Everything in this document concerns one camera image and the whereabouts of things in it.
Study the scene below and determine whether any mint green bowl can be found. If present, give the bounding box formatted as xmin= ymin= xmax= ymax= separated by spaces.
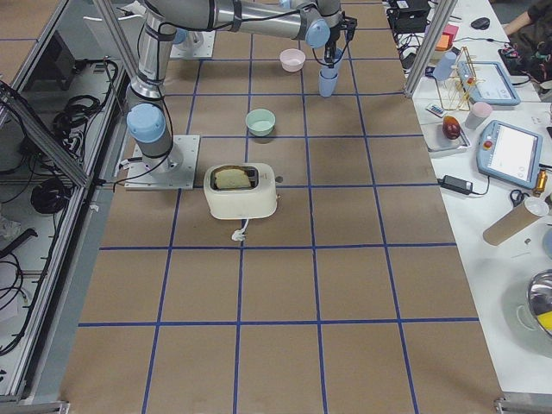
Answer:
xmin=245 ymin=109 xmax=276 ymax=136

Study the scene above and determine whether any steel mixing bowl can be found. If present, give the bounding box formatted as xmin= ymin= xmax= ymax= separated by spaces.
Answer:
xmin=516 ymin=269 xmax=551 ymax=338

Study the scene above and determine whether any pink bowl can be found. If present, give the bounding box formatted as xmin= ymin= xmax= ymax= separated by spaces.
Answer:
xmin=279 ymin=48 xmax=306 ymax=72

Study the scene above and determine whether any blue cup on rack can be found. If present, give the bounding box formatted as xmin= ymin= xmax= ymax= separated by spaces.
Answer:
xmin=432 ymin=52 xmax=456 ymax=81

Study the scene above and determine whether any cardboard tube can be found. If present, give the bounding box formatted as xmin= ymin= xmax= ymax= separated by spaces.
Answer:
xmin=482 ymin=197 xmax=549 ymax=246

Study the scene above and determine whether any cream white toaster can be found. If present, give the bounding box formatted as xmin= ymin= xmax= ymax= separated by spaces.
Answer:
xmin=204 ymin=163 xmax=278 ymax=220

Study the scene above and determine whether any aluminium frame post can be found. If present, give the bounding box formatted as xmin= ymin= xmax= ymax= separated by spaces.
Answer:
xmin=404 ymin=0 xmax=457 ymax=98

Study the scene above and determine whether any blue cup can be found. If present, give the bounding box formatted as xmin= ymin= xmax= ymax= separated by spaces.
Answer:
xmin=318 ymin=72 xmax=339 ymax=97
xmin=432 ymin=52 xmax=456 ymax=81
xmin=320 ymin=48 xmax=342 ymax=79

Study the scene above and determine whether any blue teach pendant far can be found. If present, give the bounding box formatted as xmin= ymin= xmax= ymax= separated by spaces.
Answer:
xmin=456 ymin=61 xmax=521 ymax=106

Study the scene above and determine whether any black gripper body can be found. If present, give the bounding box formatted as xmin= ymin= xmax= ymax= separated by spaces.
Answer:
xmin=323 ymin=36 xmax=341 ymax=60

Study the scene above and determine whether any blue teach pendant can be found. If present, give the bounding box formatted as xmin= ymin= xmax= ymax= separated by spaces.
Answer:
xmin=476 ymin=120 xmax=543 ymax=189
xmin=456 ymin=61 xmax=521 ymax=106

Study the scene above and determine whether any black power adapter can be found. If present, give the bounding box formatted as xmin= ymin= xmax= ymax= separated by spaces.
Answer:
xmin=437 ymin=175 xmax=473 ymax=195

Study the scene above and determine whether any remote control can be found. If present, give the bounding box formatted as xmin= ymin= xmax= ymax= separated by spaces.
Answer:
xmin=425 ymin=103 xmax=446 ymax=118

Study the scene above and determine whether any metal weighing tray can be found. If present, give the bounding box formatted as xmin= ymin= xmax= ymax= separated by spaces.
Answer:
xmin=422 ymin=122 xmax=471 ymax=156

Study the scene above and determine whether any grey pink cup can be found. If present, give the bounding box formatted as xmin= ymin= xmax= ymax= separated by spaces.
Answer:
xmin=464 ymin=102 xmax=493 ymax=130

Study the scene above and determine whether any red yellow mango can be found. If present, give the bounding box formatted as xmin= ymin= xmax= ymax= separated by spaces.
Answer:
xmin=442 ymin=116 xmax=461 ymax=140

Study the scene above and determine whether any toaster power cord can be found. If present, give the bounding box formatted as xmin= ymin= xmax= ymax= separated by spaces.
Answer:
xmin=231 ymin=217 xmax=251 ymax=242

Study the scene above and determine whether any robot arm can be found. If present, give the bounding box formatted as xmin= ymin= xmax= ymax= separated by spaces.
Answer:
xmin=126 ymin=12 xmax=179 ymax=174
xmin=145 ymin=1 xmax=357 ymax=66

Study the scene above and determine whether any gold wire rack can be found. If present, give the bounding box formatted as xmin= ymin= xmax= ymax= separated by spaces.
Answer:
xmin=436 ymin=46 xmax=478 ymax=112

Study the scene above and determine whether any blue teach pendant near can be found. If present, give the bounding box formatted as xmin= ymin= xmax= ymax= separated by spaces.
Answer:
xmin=476 ymin=120 xmax=543 ymax=189

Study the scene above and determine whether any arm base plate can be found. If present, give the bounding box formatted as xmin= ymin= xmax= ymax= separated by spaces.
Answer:
xmin=123 ymin=135 xmax=200 ymax=191
xmin=170 ymin=28 xmax=215 ymax=60

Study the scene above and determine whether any toast slice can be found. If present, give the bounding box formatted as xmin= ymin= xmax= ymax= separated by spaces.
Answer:
xmin=214 ymin=167 xmax=251 ymax=190

